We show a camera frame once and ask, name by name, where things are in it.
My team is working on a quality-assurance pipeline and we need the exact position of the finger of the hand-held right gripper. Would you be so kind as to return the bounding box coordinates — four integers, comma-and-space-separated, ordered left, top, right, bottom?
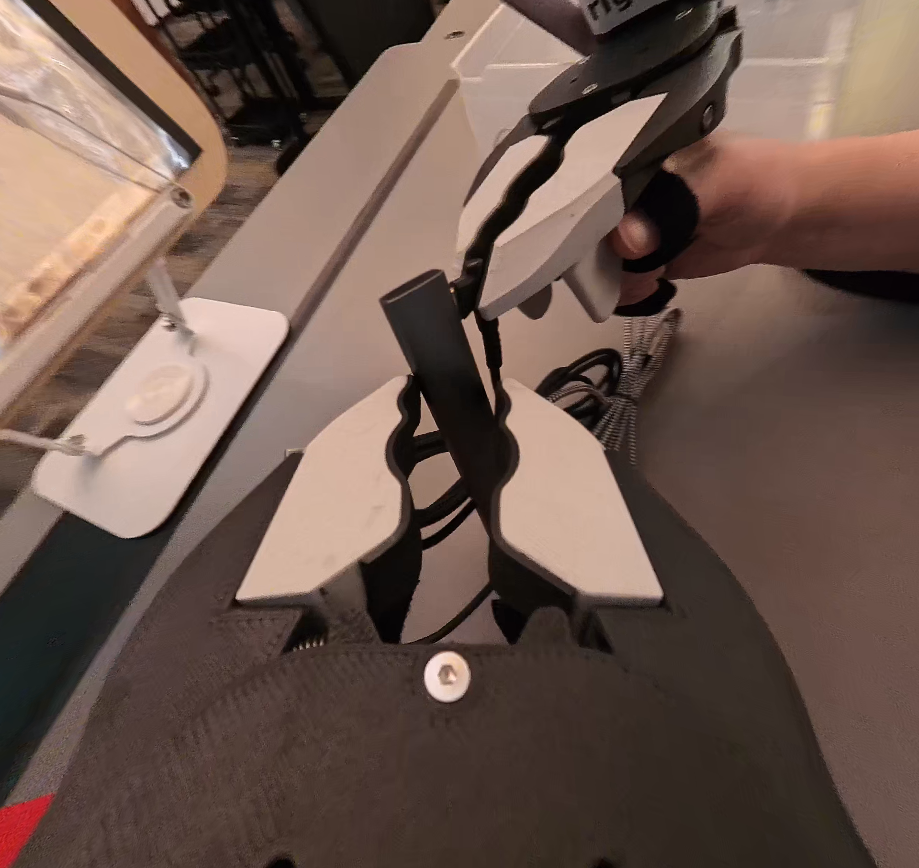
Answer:
474, 92, 670, 317
454, 121, 564, 305

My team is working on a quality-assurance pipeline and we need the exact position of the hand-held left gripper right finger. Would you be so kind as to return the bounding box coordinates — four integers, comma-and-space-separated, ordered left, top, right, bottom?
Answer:
487, 377, 664, 641

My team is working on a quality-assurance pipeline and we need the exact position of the wood-framed screen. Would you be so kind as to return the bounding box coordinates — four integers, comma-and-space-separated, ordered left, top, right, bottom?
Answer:
0, 0, 229, 409

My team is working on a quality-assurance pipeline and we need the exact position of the dark grey usb hub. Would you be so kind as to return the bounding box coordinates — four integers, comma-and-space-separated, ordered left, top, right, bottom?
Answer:
379, 271, 518, 517

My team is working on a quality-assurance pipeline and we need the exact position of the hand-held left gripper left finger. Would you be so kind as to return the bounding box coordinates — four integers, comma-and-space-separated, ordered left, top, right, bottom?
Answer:
235, 375, 425, 644

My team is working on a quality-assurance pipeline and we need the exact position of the black cable with strap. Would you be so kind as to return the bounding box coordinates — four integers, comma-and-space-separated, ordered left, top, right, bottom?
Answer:
402, 347, 627, 549

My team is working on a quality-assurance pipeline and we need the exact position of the black white braided cable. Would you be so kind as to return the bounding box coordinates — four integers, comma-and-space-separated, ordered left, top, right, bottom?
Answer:
599, 306, 684, 463

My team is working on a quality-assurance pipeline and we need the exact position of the person's right forearm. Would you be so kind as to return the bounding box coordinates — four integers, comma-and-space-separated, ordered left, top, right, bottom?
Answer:
790, 128, 919, 274

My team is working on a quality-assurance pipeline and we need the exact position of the black metal rack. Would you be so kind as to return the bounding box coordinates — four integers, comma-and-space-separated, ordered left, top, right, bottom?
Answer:
118, 0, 317, 151

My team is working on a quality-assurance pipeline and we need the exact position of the clear plastic bin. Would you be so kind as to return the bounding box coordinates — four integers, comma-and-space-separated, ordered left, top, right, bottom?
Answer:
451, 2, 611, 165

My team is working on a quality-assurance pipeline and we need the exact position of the black office chair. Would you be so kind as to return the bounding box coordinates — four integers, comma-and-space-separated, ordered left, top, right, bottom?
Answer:
266, 0, 435, 172

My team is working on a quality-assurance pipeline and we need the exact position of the person's right hand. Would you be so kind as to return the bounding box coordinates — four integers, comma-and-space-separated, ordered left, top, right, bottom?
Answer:
610, 132, 798, 309

